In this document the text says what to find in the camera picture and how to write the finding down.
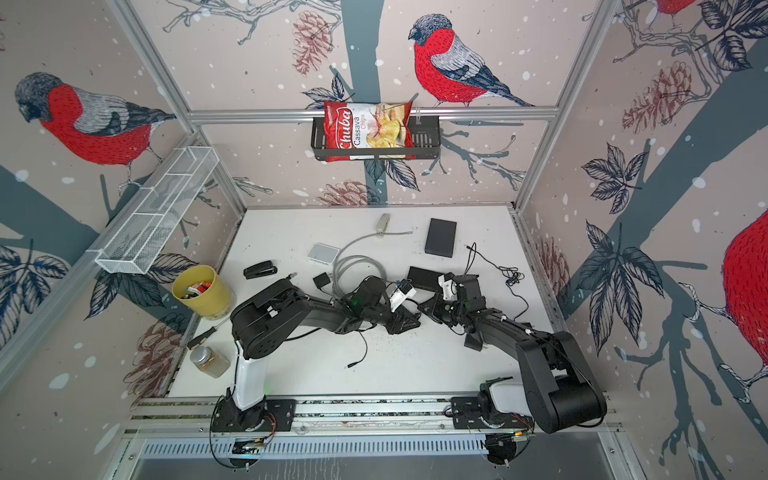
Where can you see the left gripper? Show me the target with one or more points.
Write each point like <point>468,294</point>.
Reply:
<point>398,320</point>

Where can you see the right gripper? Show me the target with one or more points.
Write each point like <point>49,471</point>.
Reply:
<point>435,302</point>

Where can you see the ribbed black network switch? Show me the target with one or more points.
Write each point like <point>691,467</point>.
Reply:
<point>424,279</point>

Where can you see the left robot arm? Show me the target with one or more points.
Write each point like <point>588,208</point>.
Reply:
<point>261,324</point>

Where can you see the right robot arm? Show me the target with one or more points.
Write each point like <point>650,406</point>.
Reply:
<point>558,386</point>

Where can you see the right black power adapter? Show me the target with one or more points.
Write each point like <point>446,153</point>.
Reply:
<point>474,341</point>

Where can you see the black power adapter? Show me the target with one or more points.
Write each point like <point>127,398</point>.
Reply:
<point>321,281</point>
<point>474,341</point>

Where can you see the left black power adapter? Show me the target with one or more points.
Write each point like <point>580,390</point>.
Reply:
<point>321,281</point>

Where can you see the grey USB adapter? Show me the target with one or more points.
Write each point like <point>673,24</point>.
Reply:
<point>382,224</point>

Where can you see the black stapler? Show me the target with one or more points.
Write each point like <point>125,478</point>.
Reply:
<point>259,270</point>

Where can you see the glass jar with lid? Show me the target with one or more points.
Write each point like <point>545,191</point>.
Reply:
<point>208,361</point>

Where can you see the yellow cup with markers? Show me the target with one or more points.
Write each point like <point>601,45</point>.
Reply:
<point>201,289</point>

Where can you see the red chips bag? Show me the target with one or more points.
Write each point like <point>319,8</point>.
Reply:
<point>355,126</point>

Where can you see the white small network switch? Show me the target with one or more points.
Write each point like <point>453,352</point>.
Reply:
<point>323,254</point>

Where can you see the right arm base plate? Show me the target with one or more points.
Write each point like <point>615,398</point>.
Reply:
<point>478,412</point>

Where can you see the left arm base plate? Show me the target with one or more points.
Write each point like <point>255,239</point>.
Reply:
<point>269,415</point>

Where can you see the black wire wall basket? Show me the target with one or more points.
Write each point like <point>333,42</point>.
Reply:
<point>425,135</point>

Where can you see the black handled screwdriver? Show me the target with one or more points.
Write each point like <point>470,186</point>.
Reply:
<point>201,338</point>

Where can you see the white mesh wall shelf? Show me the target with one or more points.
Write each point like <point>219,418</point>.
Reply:
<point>140,239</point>

